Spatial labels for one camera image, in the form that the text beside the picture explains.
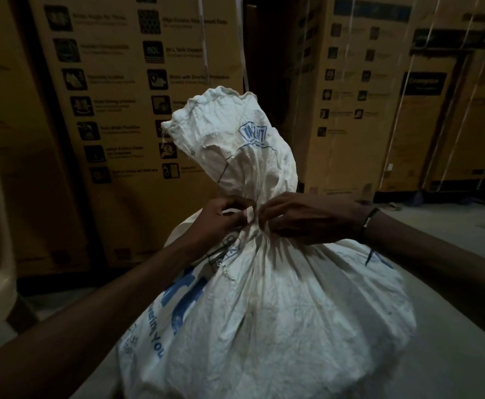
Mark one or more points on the person's right hand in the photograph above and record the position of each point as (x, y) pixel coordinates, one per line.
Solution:
(321, 222)

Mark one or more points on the person's left hand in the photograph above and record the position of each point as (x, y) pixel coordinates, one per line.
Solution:
(217, 224)

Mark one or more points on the short white tie strip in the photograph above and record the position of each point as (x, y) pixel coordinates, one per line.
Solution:
(250, 214)

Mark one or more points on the white woven sack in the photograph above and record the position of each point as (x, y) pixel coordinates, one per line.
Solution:
(288, 319)

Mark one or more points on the person's left forearm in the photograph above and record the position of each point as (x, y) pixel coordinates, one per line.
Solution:
(80, 328)

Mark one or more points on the person's right forearm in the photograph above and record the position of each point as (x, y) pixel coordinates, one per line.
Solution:
(454, 278)

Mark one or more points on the black wrist band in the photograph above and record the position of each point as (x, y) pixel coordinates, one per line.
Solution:
(368, 222)

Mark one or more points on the cardboard box with small icons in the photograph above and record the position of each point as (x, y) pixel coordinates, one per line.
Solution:
(350, 162)

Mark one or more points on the small dark floor debris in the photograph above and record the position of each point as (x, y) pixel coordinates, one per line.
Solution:
(391, 206)

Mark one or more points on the icon printed cardboard box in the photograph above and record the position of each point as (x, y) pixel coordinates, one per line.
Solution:
(134, 211)

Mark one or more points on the cardboard box with dark label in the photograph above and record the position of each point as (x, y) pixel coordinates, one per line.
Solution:
(408, 141)

